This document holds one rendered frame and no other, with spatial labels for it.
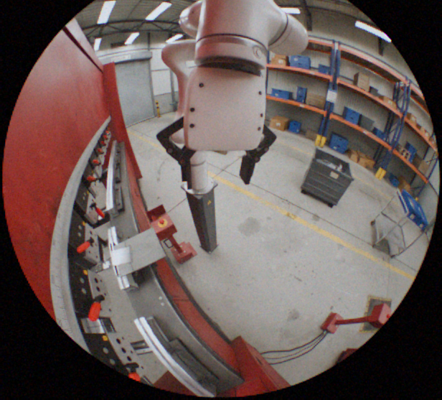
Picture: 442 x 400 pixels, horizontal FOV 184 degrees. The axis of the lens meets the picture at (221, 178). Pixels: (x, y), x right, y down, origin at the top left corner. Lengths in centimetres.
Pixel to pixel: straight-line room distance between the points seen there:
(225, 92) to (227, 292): 158
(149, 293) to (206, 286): 91
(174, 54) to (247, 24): 45
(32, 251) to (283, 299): 179
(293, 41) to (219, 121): 16
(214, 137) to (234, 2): 16
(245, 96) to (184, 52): 46
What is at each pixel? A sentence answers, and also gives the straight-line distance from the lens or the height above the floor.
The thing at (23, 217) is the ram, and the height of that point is 150.
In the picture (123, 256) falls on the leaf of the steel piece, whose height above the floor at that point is 100.
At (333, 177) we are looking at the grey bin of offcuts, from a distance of 239.
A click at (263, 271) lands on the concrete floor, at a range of 168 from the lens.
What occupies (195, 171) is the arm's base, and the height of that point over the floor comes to 115.
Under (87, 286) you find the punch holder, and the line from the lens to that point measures 49.
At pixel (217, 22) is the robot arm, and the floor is 166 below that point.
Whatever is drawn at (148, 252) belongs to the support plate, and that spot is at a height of 100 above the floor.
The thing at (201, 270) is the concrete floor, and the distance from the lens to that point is 164.
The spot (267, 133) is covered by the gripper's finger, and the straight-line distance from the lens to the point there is 21.
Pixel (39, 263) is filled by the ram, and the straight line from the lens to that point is 40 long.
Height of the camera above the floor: 159
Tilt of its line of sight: 40 degrees down
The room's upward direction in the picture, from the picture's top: straight up
